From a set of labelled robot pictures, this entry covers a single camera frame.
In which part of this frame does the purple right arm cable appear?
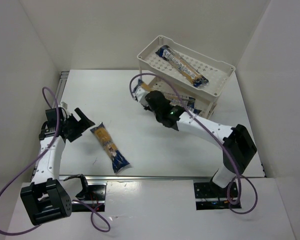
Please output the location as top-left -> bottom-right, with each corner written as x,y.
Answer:
128,72 -> 259,215

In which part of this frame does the aluminium table edge rail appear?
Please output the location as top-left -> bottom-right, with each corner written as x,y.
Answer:
55,71 -> 70,104

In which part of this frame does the spaghetti bag with white label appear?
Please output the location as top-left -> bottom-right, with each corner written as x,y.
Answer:
155,45 -> 209,88

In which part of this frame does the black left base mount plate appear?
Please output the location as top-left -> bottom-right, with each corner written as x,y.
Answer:
75,182 -> 107,212

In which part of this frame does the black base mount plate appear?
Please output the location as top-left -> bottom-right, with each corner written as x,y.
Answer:
193,182 -> 230,211
75,182 -> 107,212

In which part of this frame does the cream two-tier shelf cart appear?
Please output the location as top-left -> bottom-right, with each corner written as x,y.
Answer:
137,35 -> 236,118

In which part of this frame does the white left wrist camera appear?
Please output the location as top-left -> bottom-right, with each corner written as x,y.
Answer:
58,101 -> 71,118

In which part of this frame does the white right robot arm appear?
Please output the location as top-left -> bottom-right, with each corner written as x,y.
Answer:
142,90 -> 257,189

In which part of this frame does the yellow spaghetti bag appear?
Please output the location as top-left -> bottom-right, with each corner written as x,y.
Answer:
137,78 -> 153,92
90,122 -> 130,174

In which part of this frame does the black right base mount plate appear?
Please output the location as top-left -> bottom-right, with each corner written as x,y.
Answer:
193,182 -> 230,211

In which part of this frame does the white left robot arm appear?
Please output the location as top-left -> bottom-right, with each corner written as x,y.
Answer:
20,106 -> 95,226

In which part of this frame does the front aluminium rail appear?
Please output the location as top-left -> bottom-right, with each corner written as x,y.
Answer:
31,174 -> 216,185

